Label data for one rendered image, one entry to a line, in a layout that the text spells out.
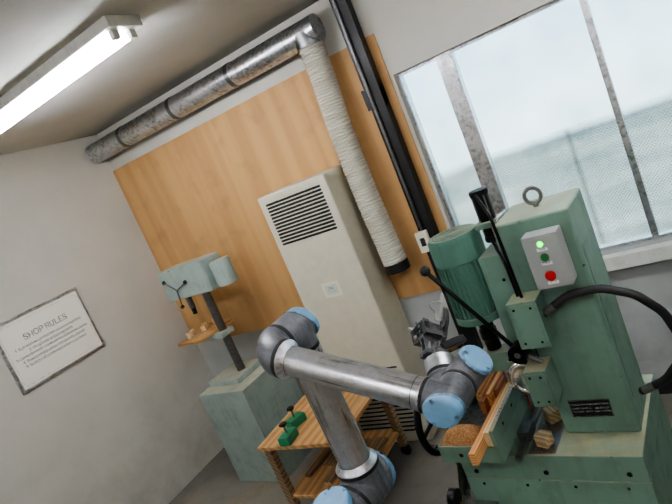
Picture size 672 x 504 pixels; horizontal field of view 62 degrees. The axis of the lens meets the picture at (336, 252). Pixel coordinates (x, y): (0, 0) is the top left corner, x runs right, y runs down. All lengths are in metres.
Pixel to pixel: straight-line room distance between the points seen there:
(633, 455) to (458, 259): 0.74
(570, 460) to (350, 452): 0.67
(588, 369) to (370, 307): 1.81
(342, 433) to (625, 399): 0.85
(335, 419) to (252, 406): 2.04
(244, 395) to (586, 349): 2.48
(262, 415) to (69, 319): 1.46
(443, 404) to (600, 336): 0.62
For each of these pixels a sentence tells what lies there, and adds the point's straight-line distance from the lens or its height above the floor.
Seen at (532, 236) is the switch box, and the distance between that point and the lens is 1.65.
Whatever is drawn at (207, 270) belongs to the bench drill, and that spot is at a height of 1.50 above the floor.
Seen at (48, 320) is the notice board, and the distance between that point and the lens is 4.18.
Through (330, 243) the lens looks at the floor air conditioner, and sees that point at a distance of 3.37.
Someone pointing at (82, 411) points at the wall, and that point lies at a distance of 4.26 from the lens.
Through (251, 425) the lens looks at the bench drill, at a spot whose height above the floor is 0.44.
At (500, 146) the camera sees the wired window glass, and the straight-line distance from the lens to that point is 3.27.
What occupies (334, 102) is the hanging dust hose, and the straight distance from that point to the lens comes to 3.30.
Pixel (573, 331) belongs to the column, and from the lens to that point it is 1.82.
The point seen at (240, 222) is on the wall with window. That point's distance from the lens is 4.07.
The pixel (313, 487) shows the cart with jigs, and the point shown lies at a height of 0.18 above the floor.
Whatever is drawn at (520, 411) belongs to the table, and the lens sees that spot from 2.06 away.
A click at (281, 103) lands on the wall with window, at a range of 3.66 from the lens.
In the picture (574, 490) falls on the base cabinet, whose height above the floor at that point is 0.68.
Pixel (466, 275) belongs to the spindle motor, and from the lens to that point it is 1.86.
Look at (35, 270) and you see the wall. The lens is 4.23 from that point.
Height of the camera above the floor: 1.92
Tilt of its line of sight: 10 degrees down
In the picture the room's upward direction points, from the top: 23 degrees counter-clockwise
